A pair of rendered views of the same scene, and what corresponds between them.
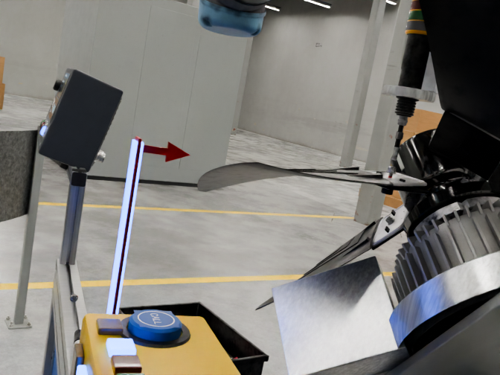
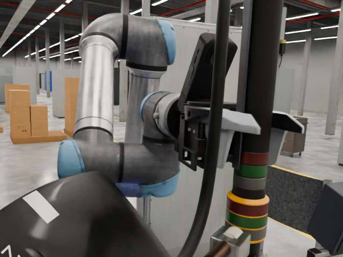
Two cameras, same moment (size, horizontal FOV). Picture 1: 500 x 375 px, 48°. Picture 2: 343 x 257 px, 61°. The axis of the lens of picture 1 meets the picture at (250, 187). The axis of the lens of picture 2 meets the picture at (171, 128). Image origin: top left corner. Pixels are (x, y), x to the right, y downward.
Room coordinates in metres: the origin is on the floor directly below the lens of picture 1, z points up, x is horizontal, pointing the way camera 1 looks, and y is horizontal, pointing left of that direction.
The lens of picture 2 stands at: (0.70, -0.48, 1.53)
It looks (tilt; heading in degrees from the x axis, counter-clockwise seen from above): 9 degrees down; 91
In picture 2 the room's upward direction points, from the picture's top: 3 degrees clockwise
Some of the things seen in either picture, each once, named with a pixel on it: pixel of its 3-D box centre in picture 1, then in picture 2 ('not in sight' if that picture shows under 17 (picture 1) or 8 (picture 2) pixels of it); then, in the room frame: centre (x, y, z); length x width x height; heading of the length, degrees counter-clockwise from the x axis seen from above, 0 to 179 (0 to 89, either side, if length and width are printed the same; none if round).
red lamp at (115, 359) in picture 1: (126, 364); not in sight; (0.34, 0.06, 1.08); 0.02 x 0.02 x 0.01; 22
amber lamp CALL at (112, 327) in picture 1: (109, 327); not in sight; (0.39, 0.08, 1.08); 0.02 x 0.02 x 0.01; 22
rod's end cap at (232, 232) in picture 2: not in sight; (232, 239); (0.75, -0.22, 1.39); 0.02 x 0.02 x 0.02; 57
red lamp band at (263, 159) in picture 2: not in sight; (251, 155); (0.77, -0.19, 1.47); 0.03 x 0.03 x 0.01
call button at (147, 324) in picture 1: (155, 327); not in sight; (0.41, 0.05, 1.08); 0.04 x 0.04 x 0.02
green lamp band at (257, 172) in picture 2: not in sight; (250, 167); (0.77, -0.19, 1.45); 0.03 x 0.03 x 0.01
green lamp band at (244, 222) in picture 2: (425, 18); (246, 213); (0.77, -0.19, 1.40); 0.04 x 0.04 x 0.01
